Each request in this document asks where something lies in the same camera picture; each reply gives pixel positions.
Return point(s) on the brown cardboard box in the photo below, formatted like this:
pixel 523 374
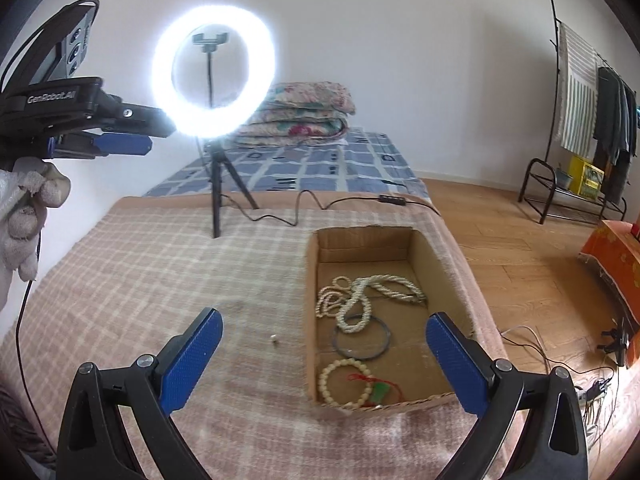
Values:
pixel 406 377

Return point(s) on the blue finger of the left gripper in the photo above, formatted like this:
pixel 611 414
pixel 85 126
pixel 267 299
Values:
pixel 115 115
pixel 125 145

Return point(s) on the orange covered low table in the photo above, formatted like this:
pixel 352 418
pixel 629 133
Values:
pixel 614 246

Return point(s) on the striped hanging towel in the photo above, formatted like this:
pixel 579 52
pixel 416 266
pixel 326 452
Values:
pixel 578 93

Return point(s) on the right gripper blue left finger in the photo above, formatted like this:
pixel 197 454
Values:
pixel 93 441

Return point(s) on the dark blue bangle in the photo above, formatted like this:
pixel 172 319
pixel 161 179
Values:
pixel 367 345

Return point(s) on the blue patterned bed sheet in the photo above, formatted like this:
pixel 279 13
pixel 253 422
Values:
pixel 361 162

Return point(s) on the black clamp on floor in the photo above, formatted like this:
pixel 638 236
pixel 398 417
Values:
pixel 616 342

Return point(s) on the folded floral quilt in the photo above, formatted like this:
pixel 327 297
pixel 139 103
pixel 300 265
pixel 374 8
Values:
pixel 296 113

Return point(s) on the black phone holder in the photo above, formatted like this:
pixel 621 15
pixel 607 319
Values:
pixel 209 46

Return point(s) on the white gloved left hand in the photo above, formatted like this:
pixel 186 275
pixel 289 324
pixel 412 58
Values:
pixel 28 191

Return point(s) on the white power strip with cables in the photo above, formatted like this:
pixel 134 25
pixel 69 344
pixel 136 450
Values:
pixel 597 397

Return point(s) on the pink plaid blanket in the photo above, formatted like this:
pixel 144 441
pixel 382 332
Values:
pixel 147 270

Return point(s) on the white ring light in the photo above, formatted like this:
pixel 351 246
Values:
pixel 243 70

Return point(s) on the black clothes rack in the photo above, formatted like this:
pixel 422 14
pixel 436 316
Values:
pixel 546 183

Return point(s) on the dark hanging clothes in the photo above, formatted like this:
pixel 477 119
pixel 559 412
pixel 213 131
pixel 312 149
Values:
pixel 616 133

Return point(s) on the yellow box on rack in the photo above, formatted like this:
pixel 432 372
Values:
pixel 586 179

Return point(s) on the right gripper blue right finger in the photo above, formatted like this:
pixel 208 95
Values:
pixel 552 443

